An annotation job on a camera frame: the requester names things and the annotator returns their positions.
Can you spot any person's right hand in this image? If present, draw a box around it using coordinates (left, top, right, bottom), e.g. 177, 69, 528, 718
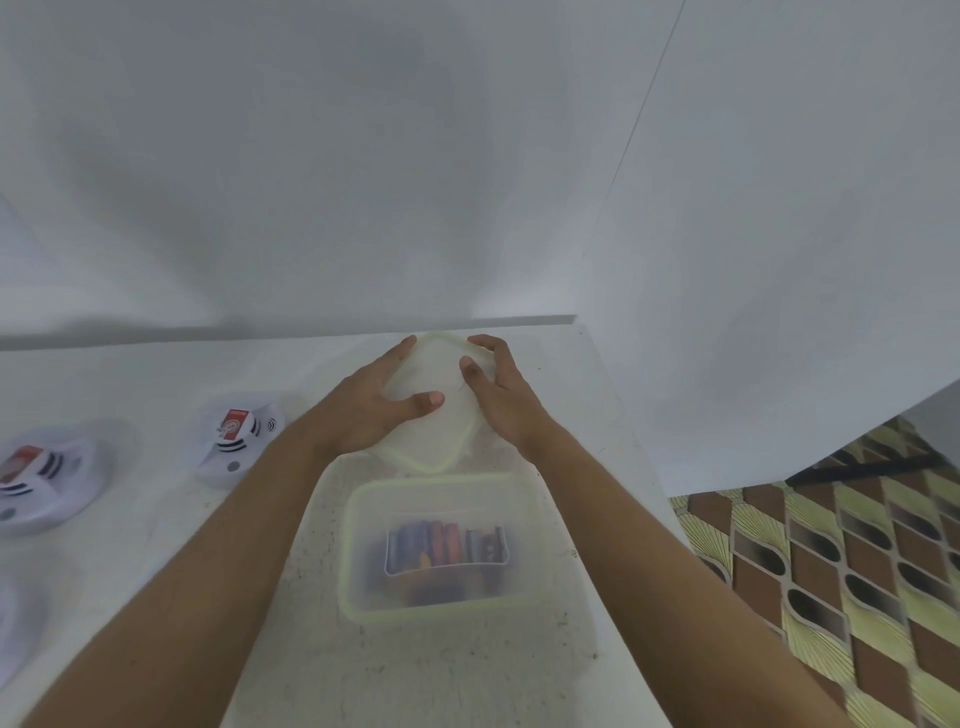
458, 333, 560, 464

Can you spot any person's left hand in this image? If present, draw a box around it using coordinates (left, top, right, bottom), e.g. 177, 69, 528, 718
294, 333, 448, 460

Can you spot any small clear plastic container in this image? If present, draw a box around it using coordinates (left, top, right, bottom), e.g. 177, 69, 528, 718
378, 333, 500, 478

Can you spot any large green-rimmed clear lid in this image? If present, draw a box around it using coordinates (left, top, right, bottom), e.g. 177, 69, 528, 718
339, 472, 554, 628

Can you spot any white round smoke detector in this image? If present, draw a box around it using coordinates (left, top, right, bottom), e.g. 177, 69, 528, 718
0, 573, 46, 688
0, 427, 121, 538
187, 395, 288, 490

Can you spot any large clear plastic container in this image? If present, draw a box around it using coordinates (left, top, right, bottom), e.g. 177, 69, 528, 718
341, 473, 556, 630

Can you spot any person's right forearm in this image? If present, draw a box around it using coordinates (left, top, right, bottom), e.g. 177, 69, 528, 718
521, 419, 856, 728

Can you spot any black partition base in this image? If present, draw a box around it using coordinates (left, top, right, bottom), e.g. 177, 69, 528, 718
783, 457, 946, 485

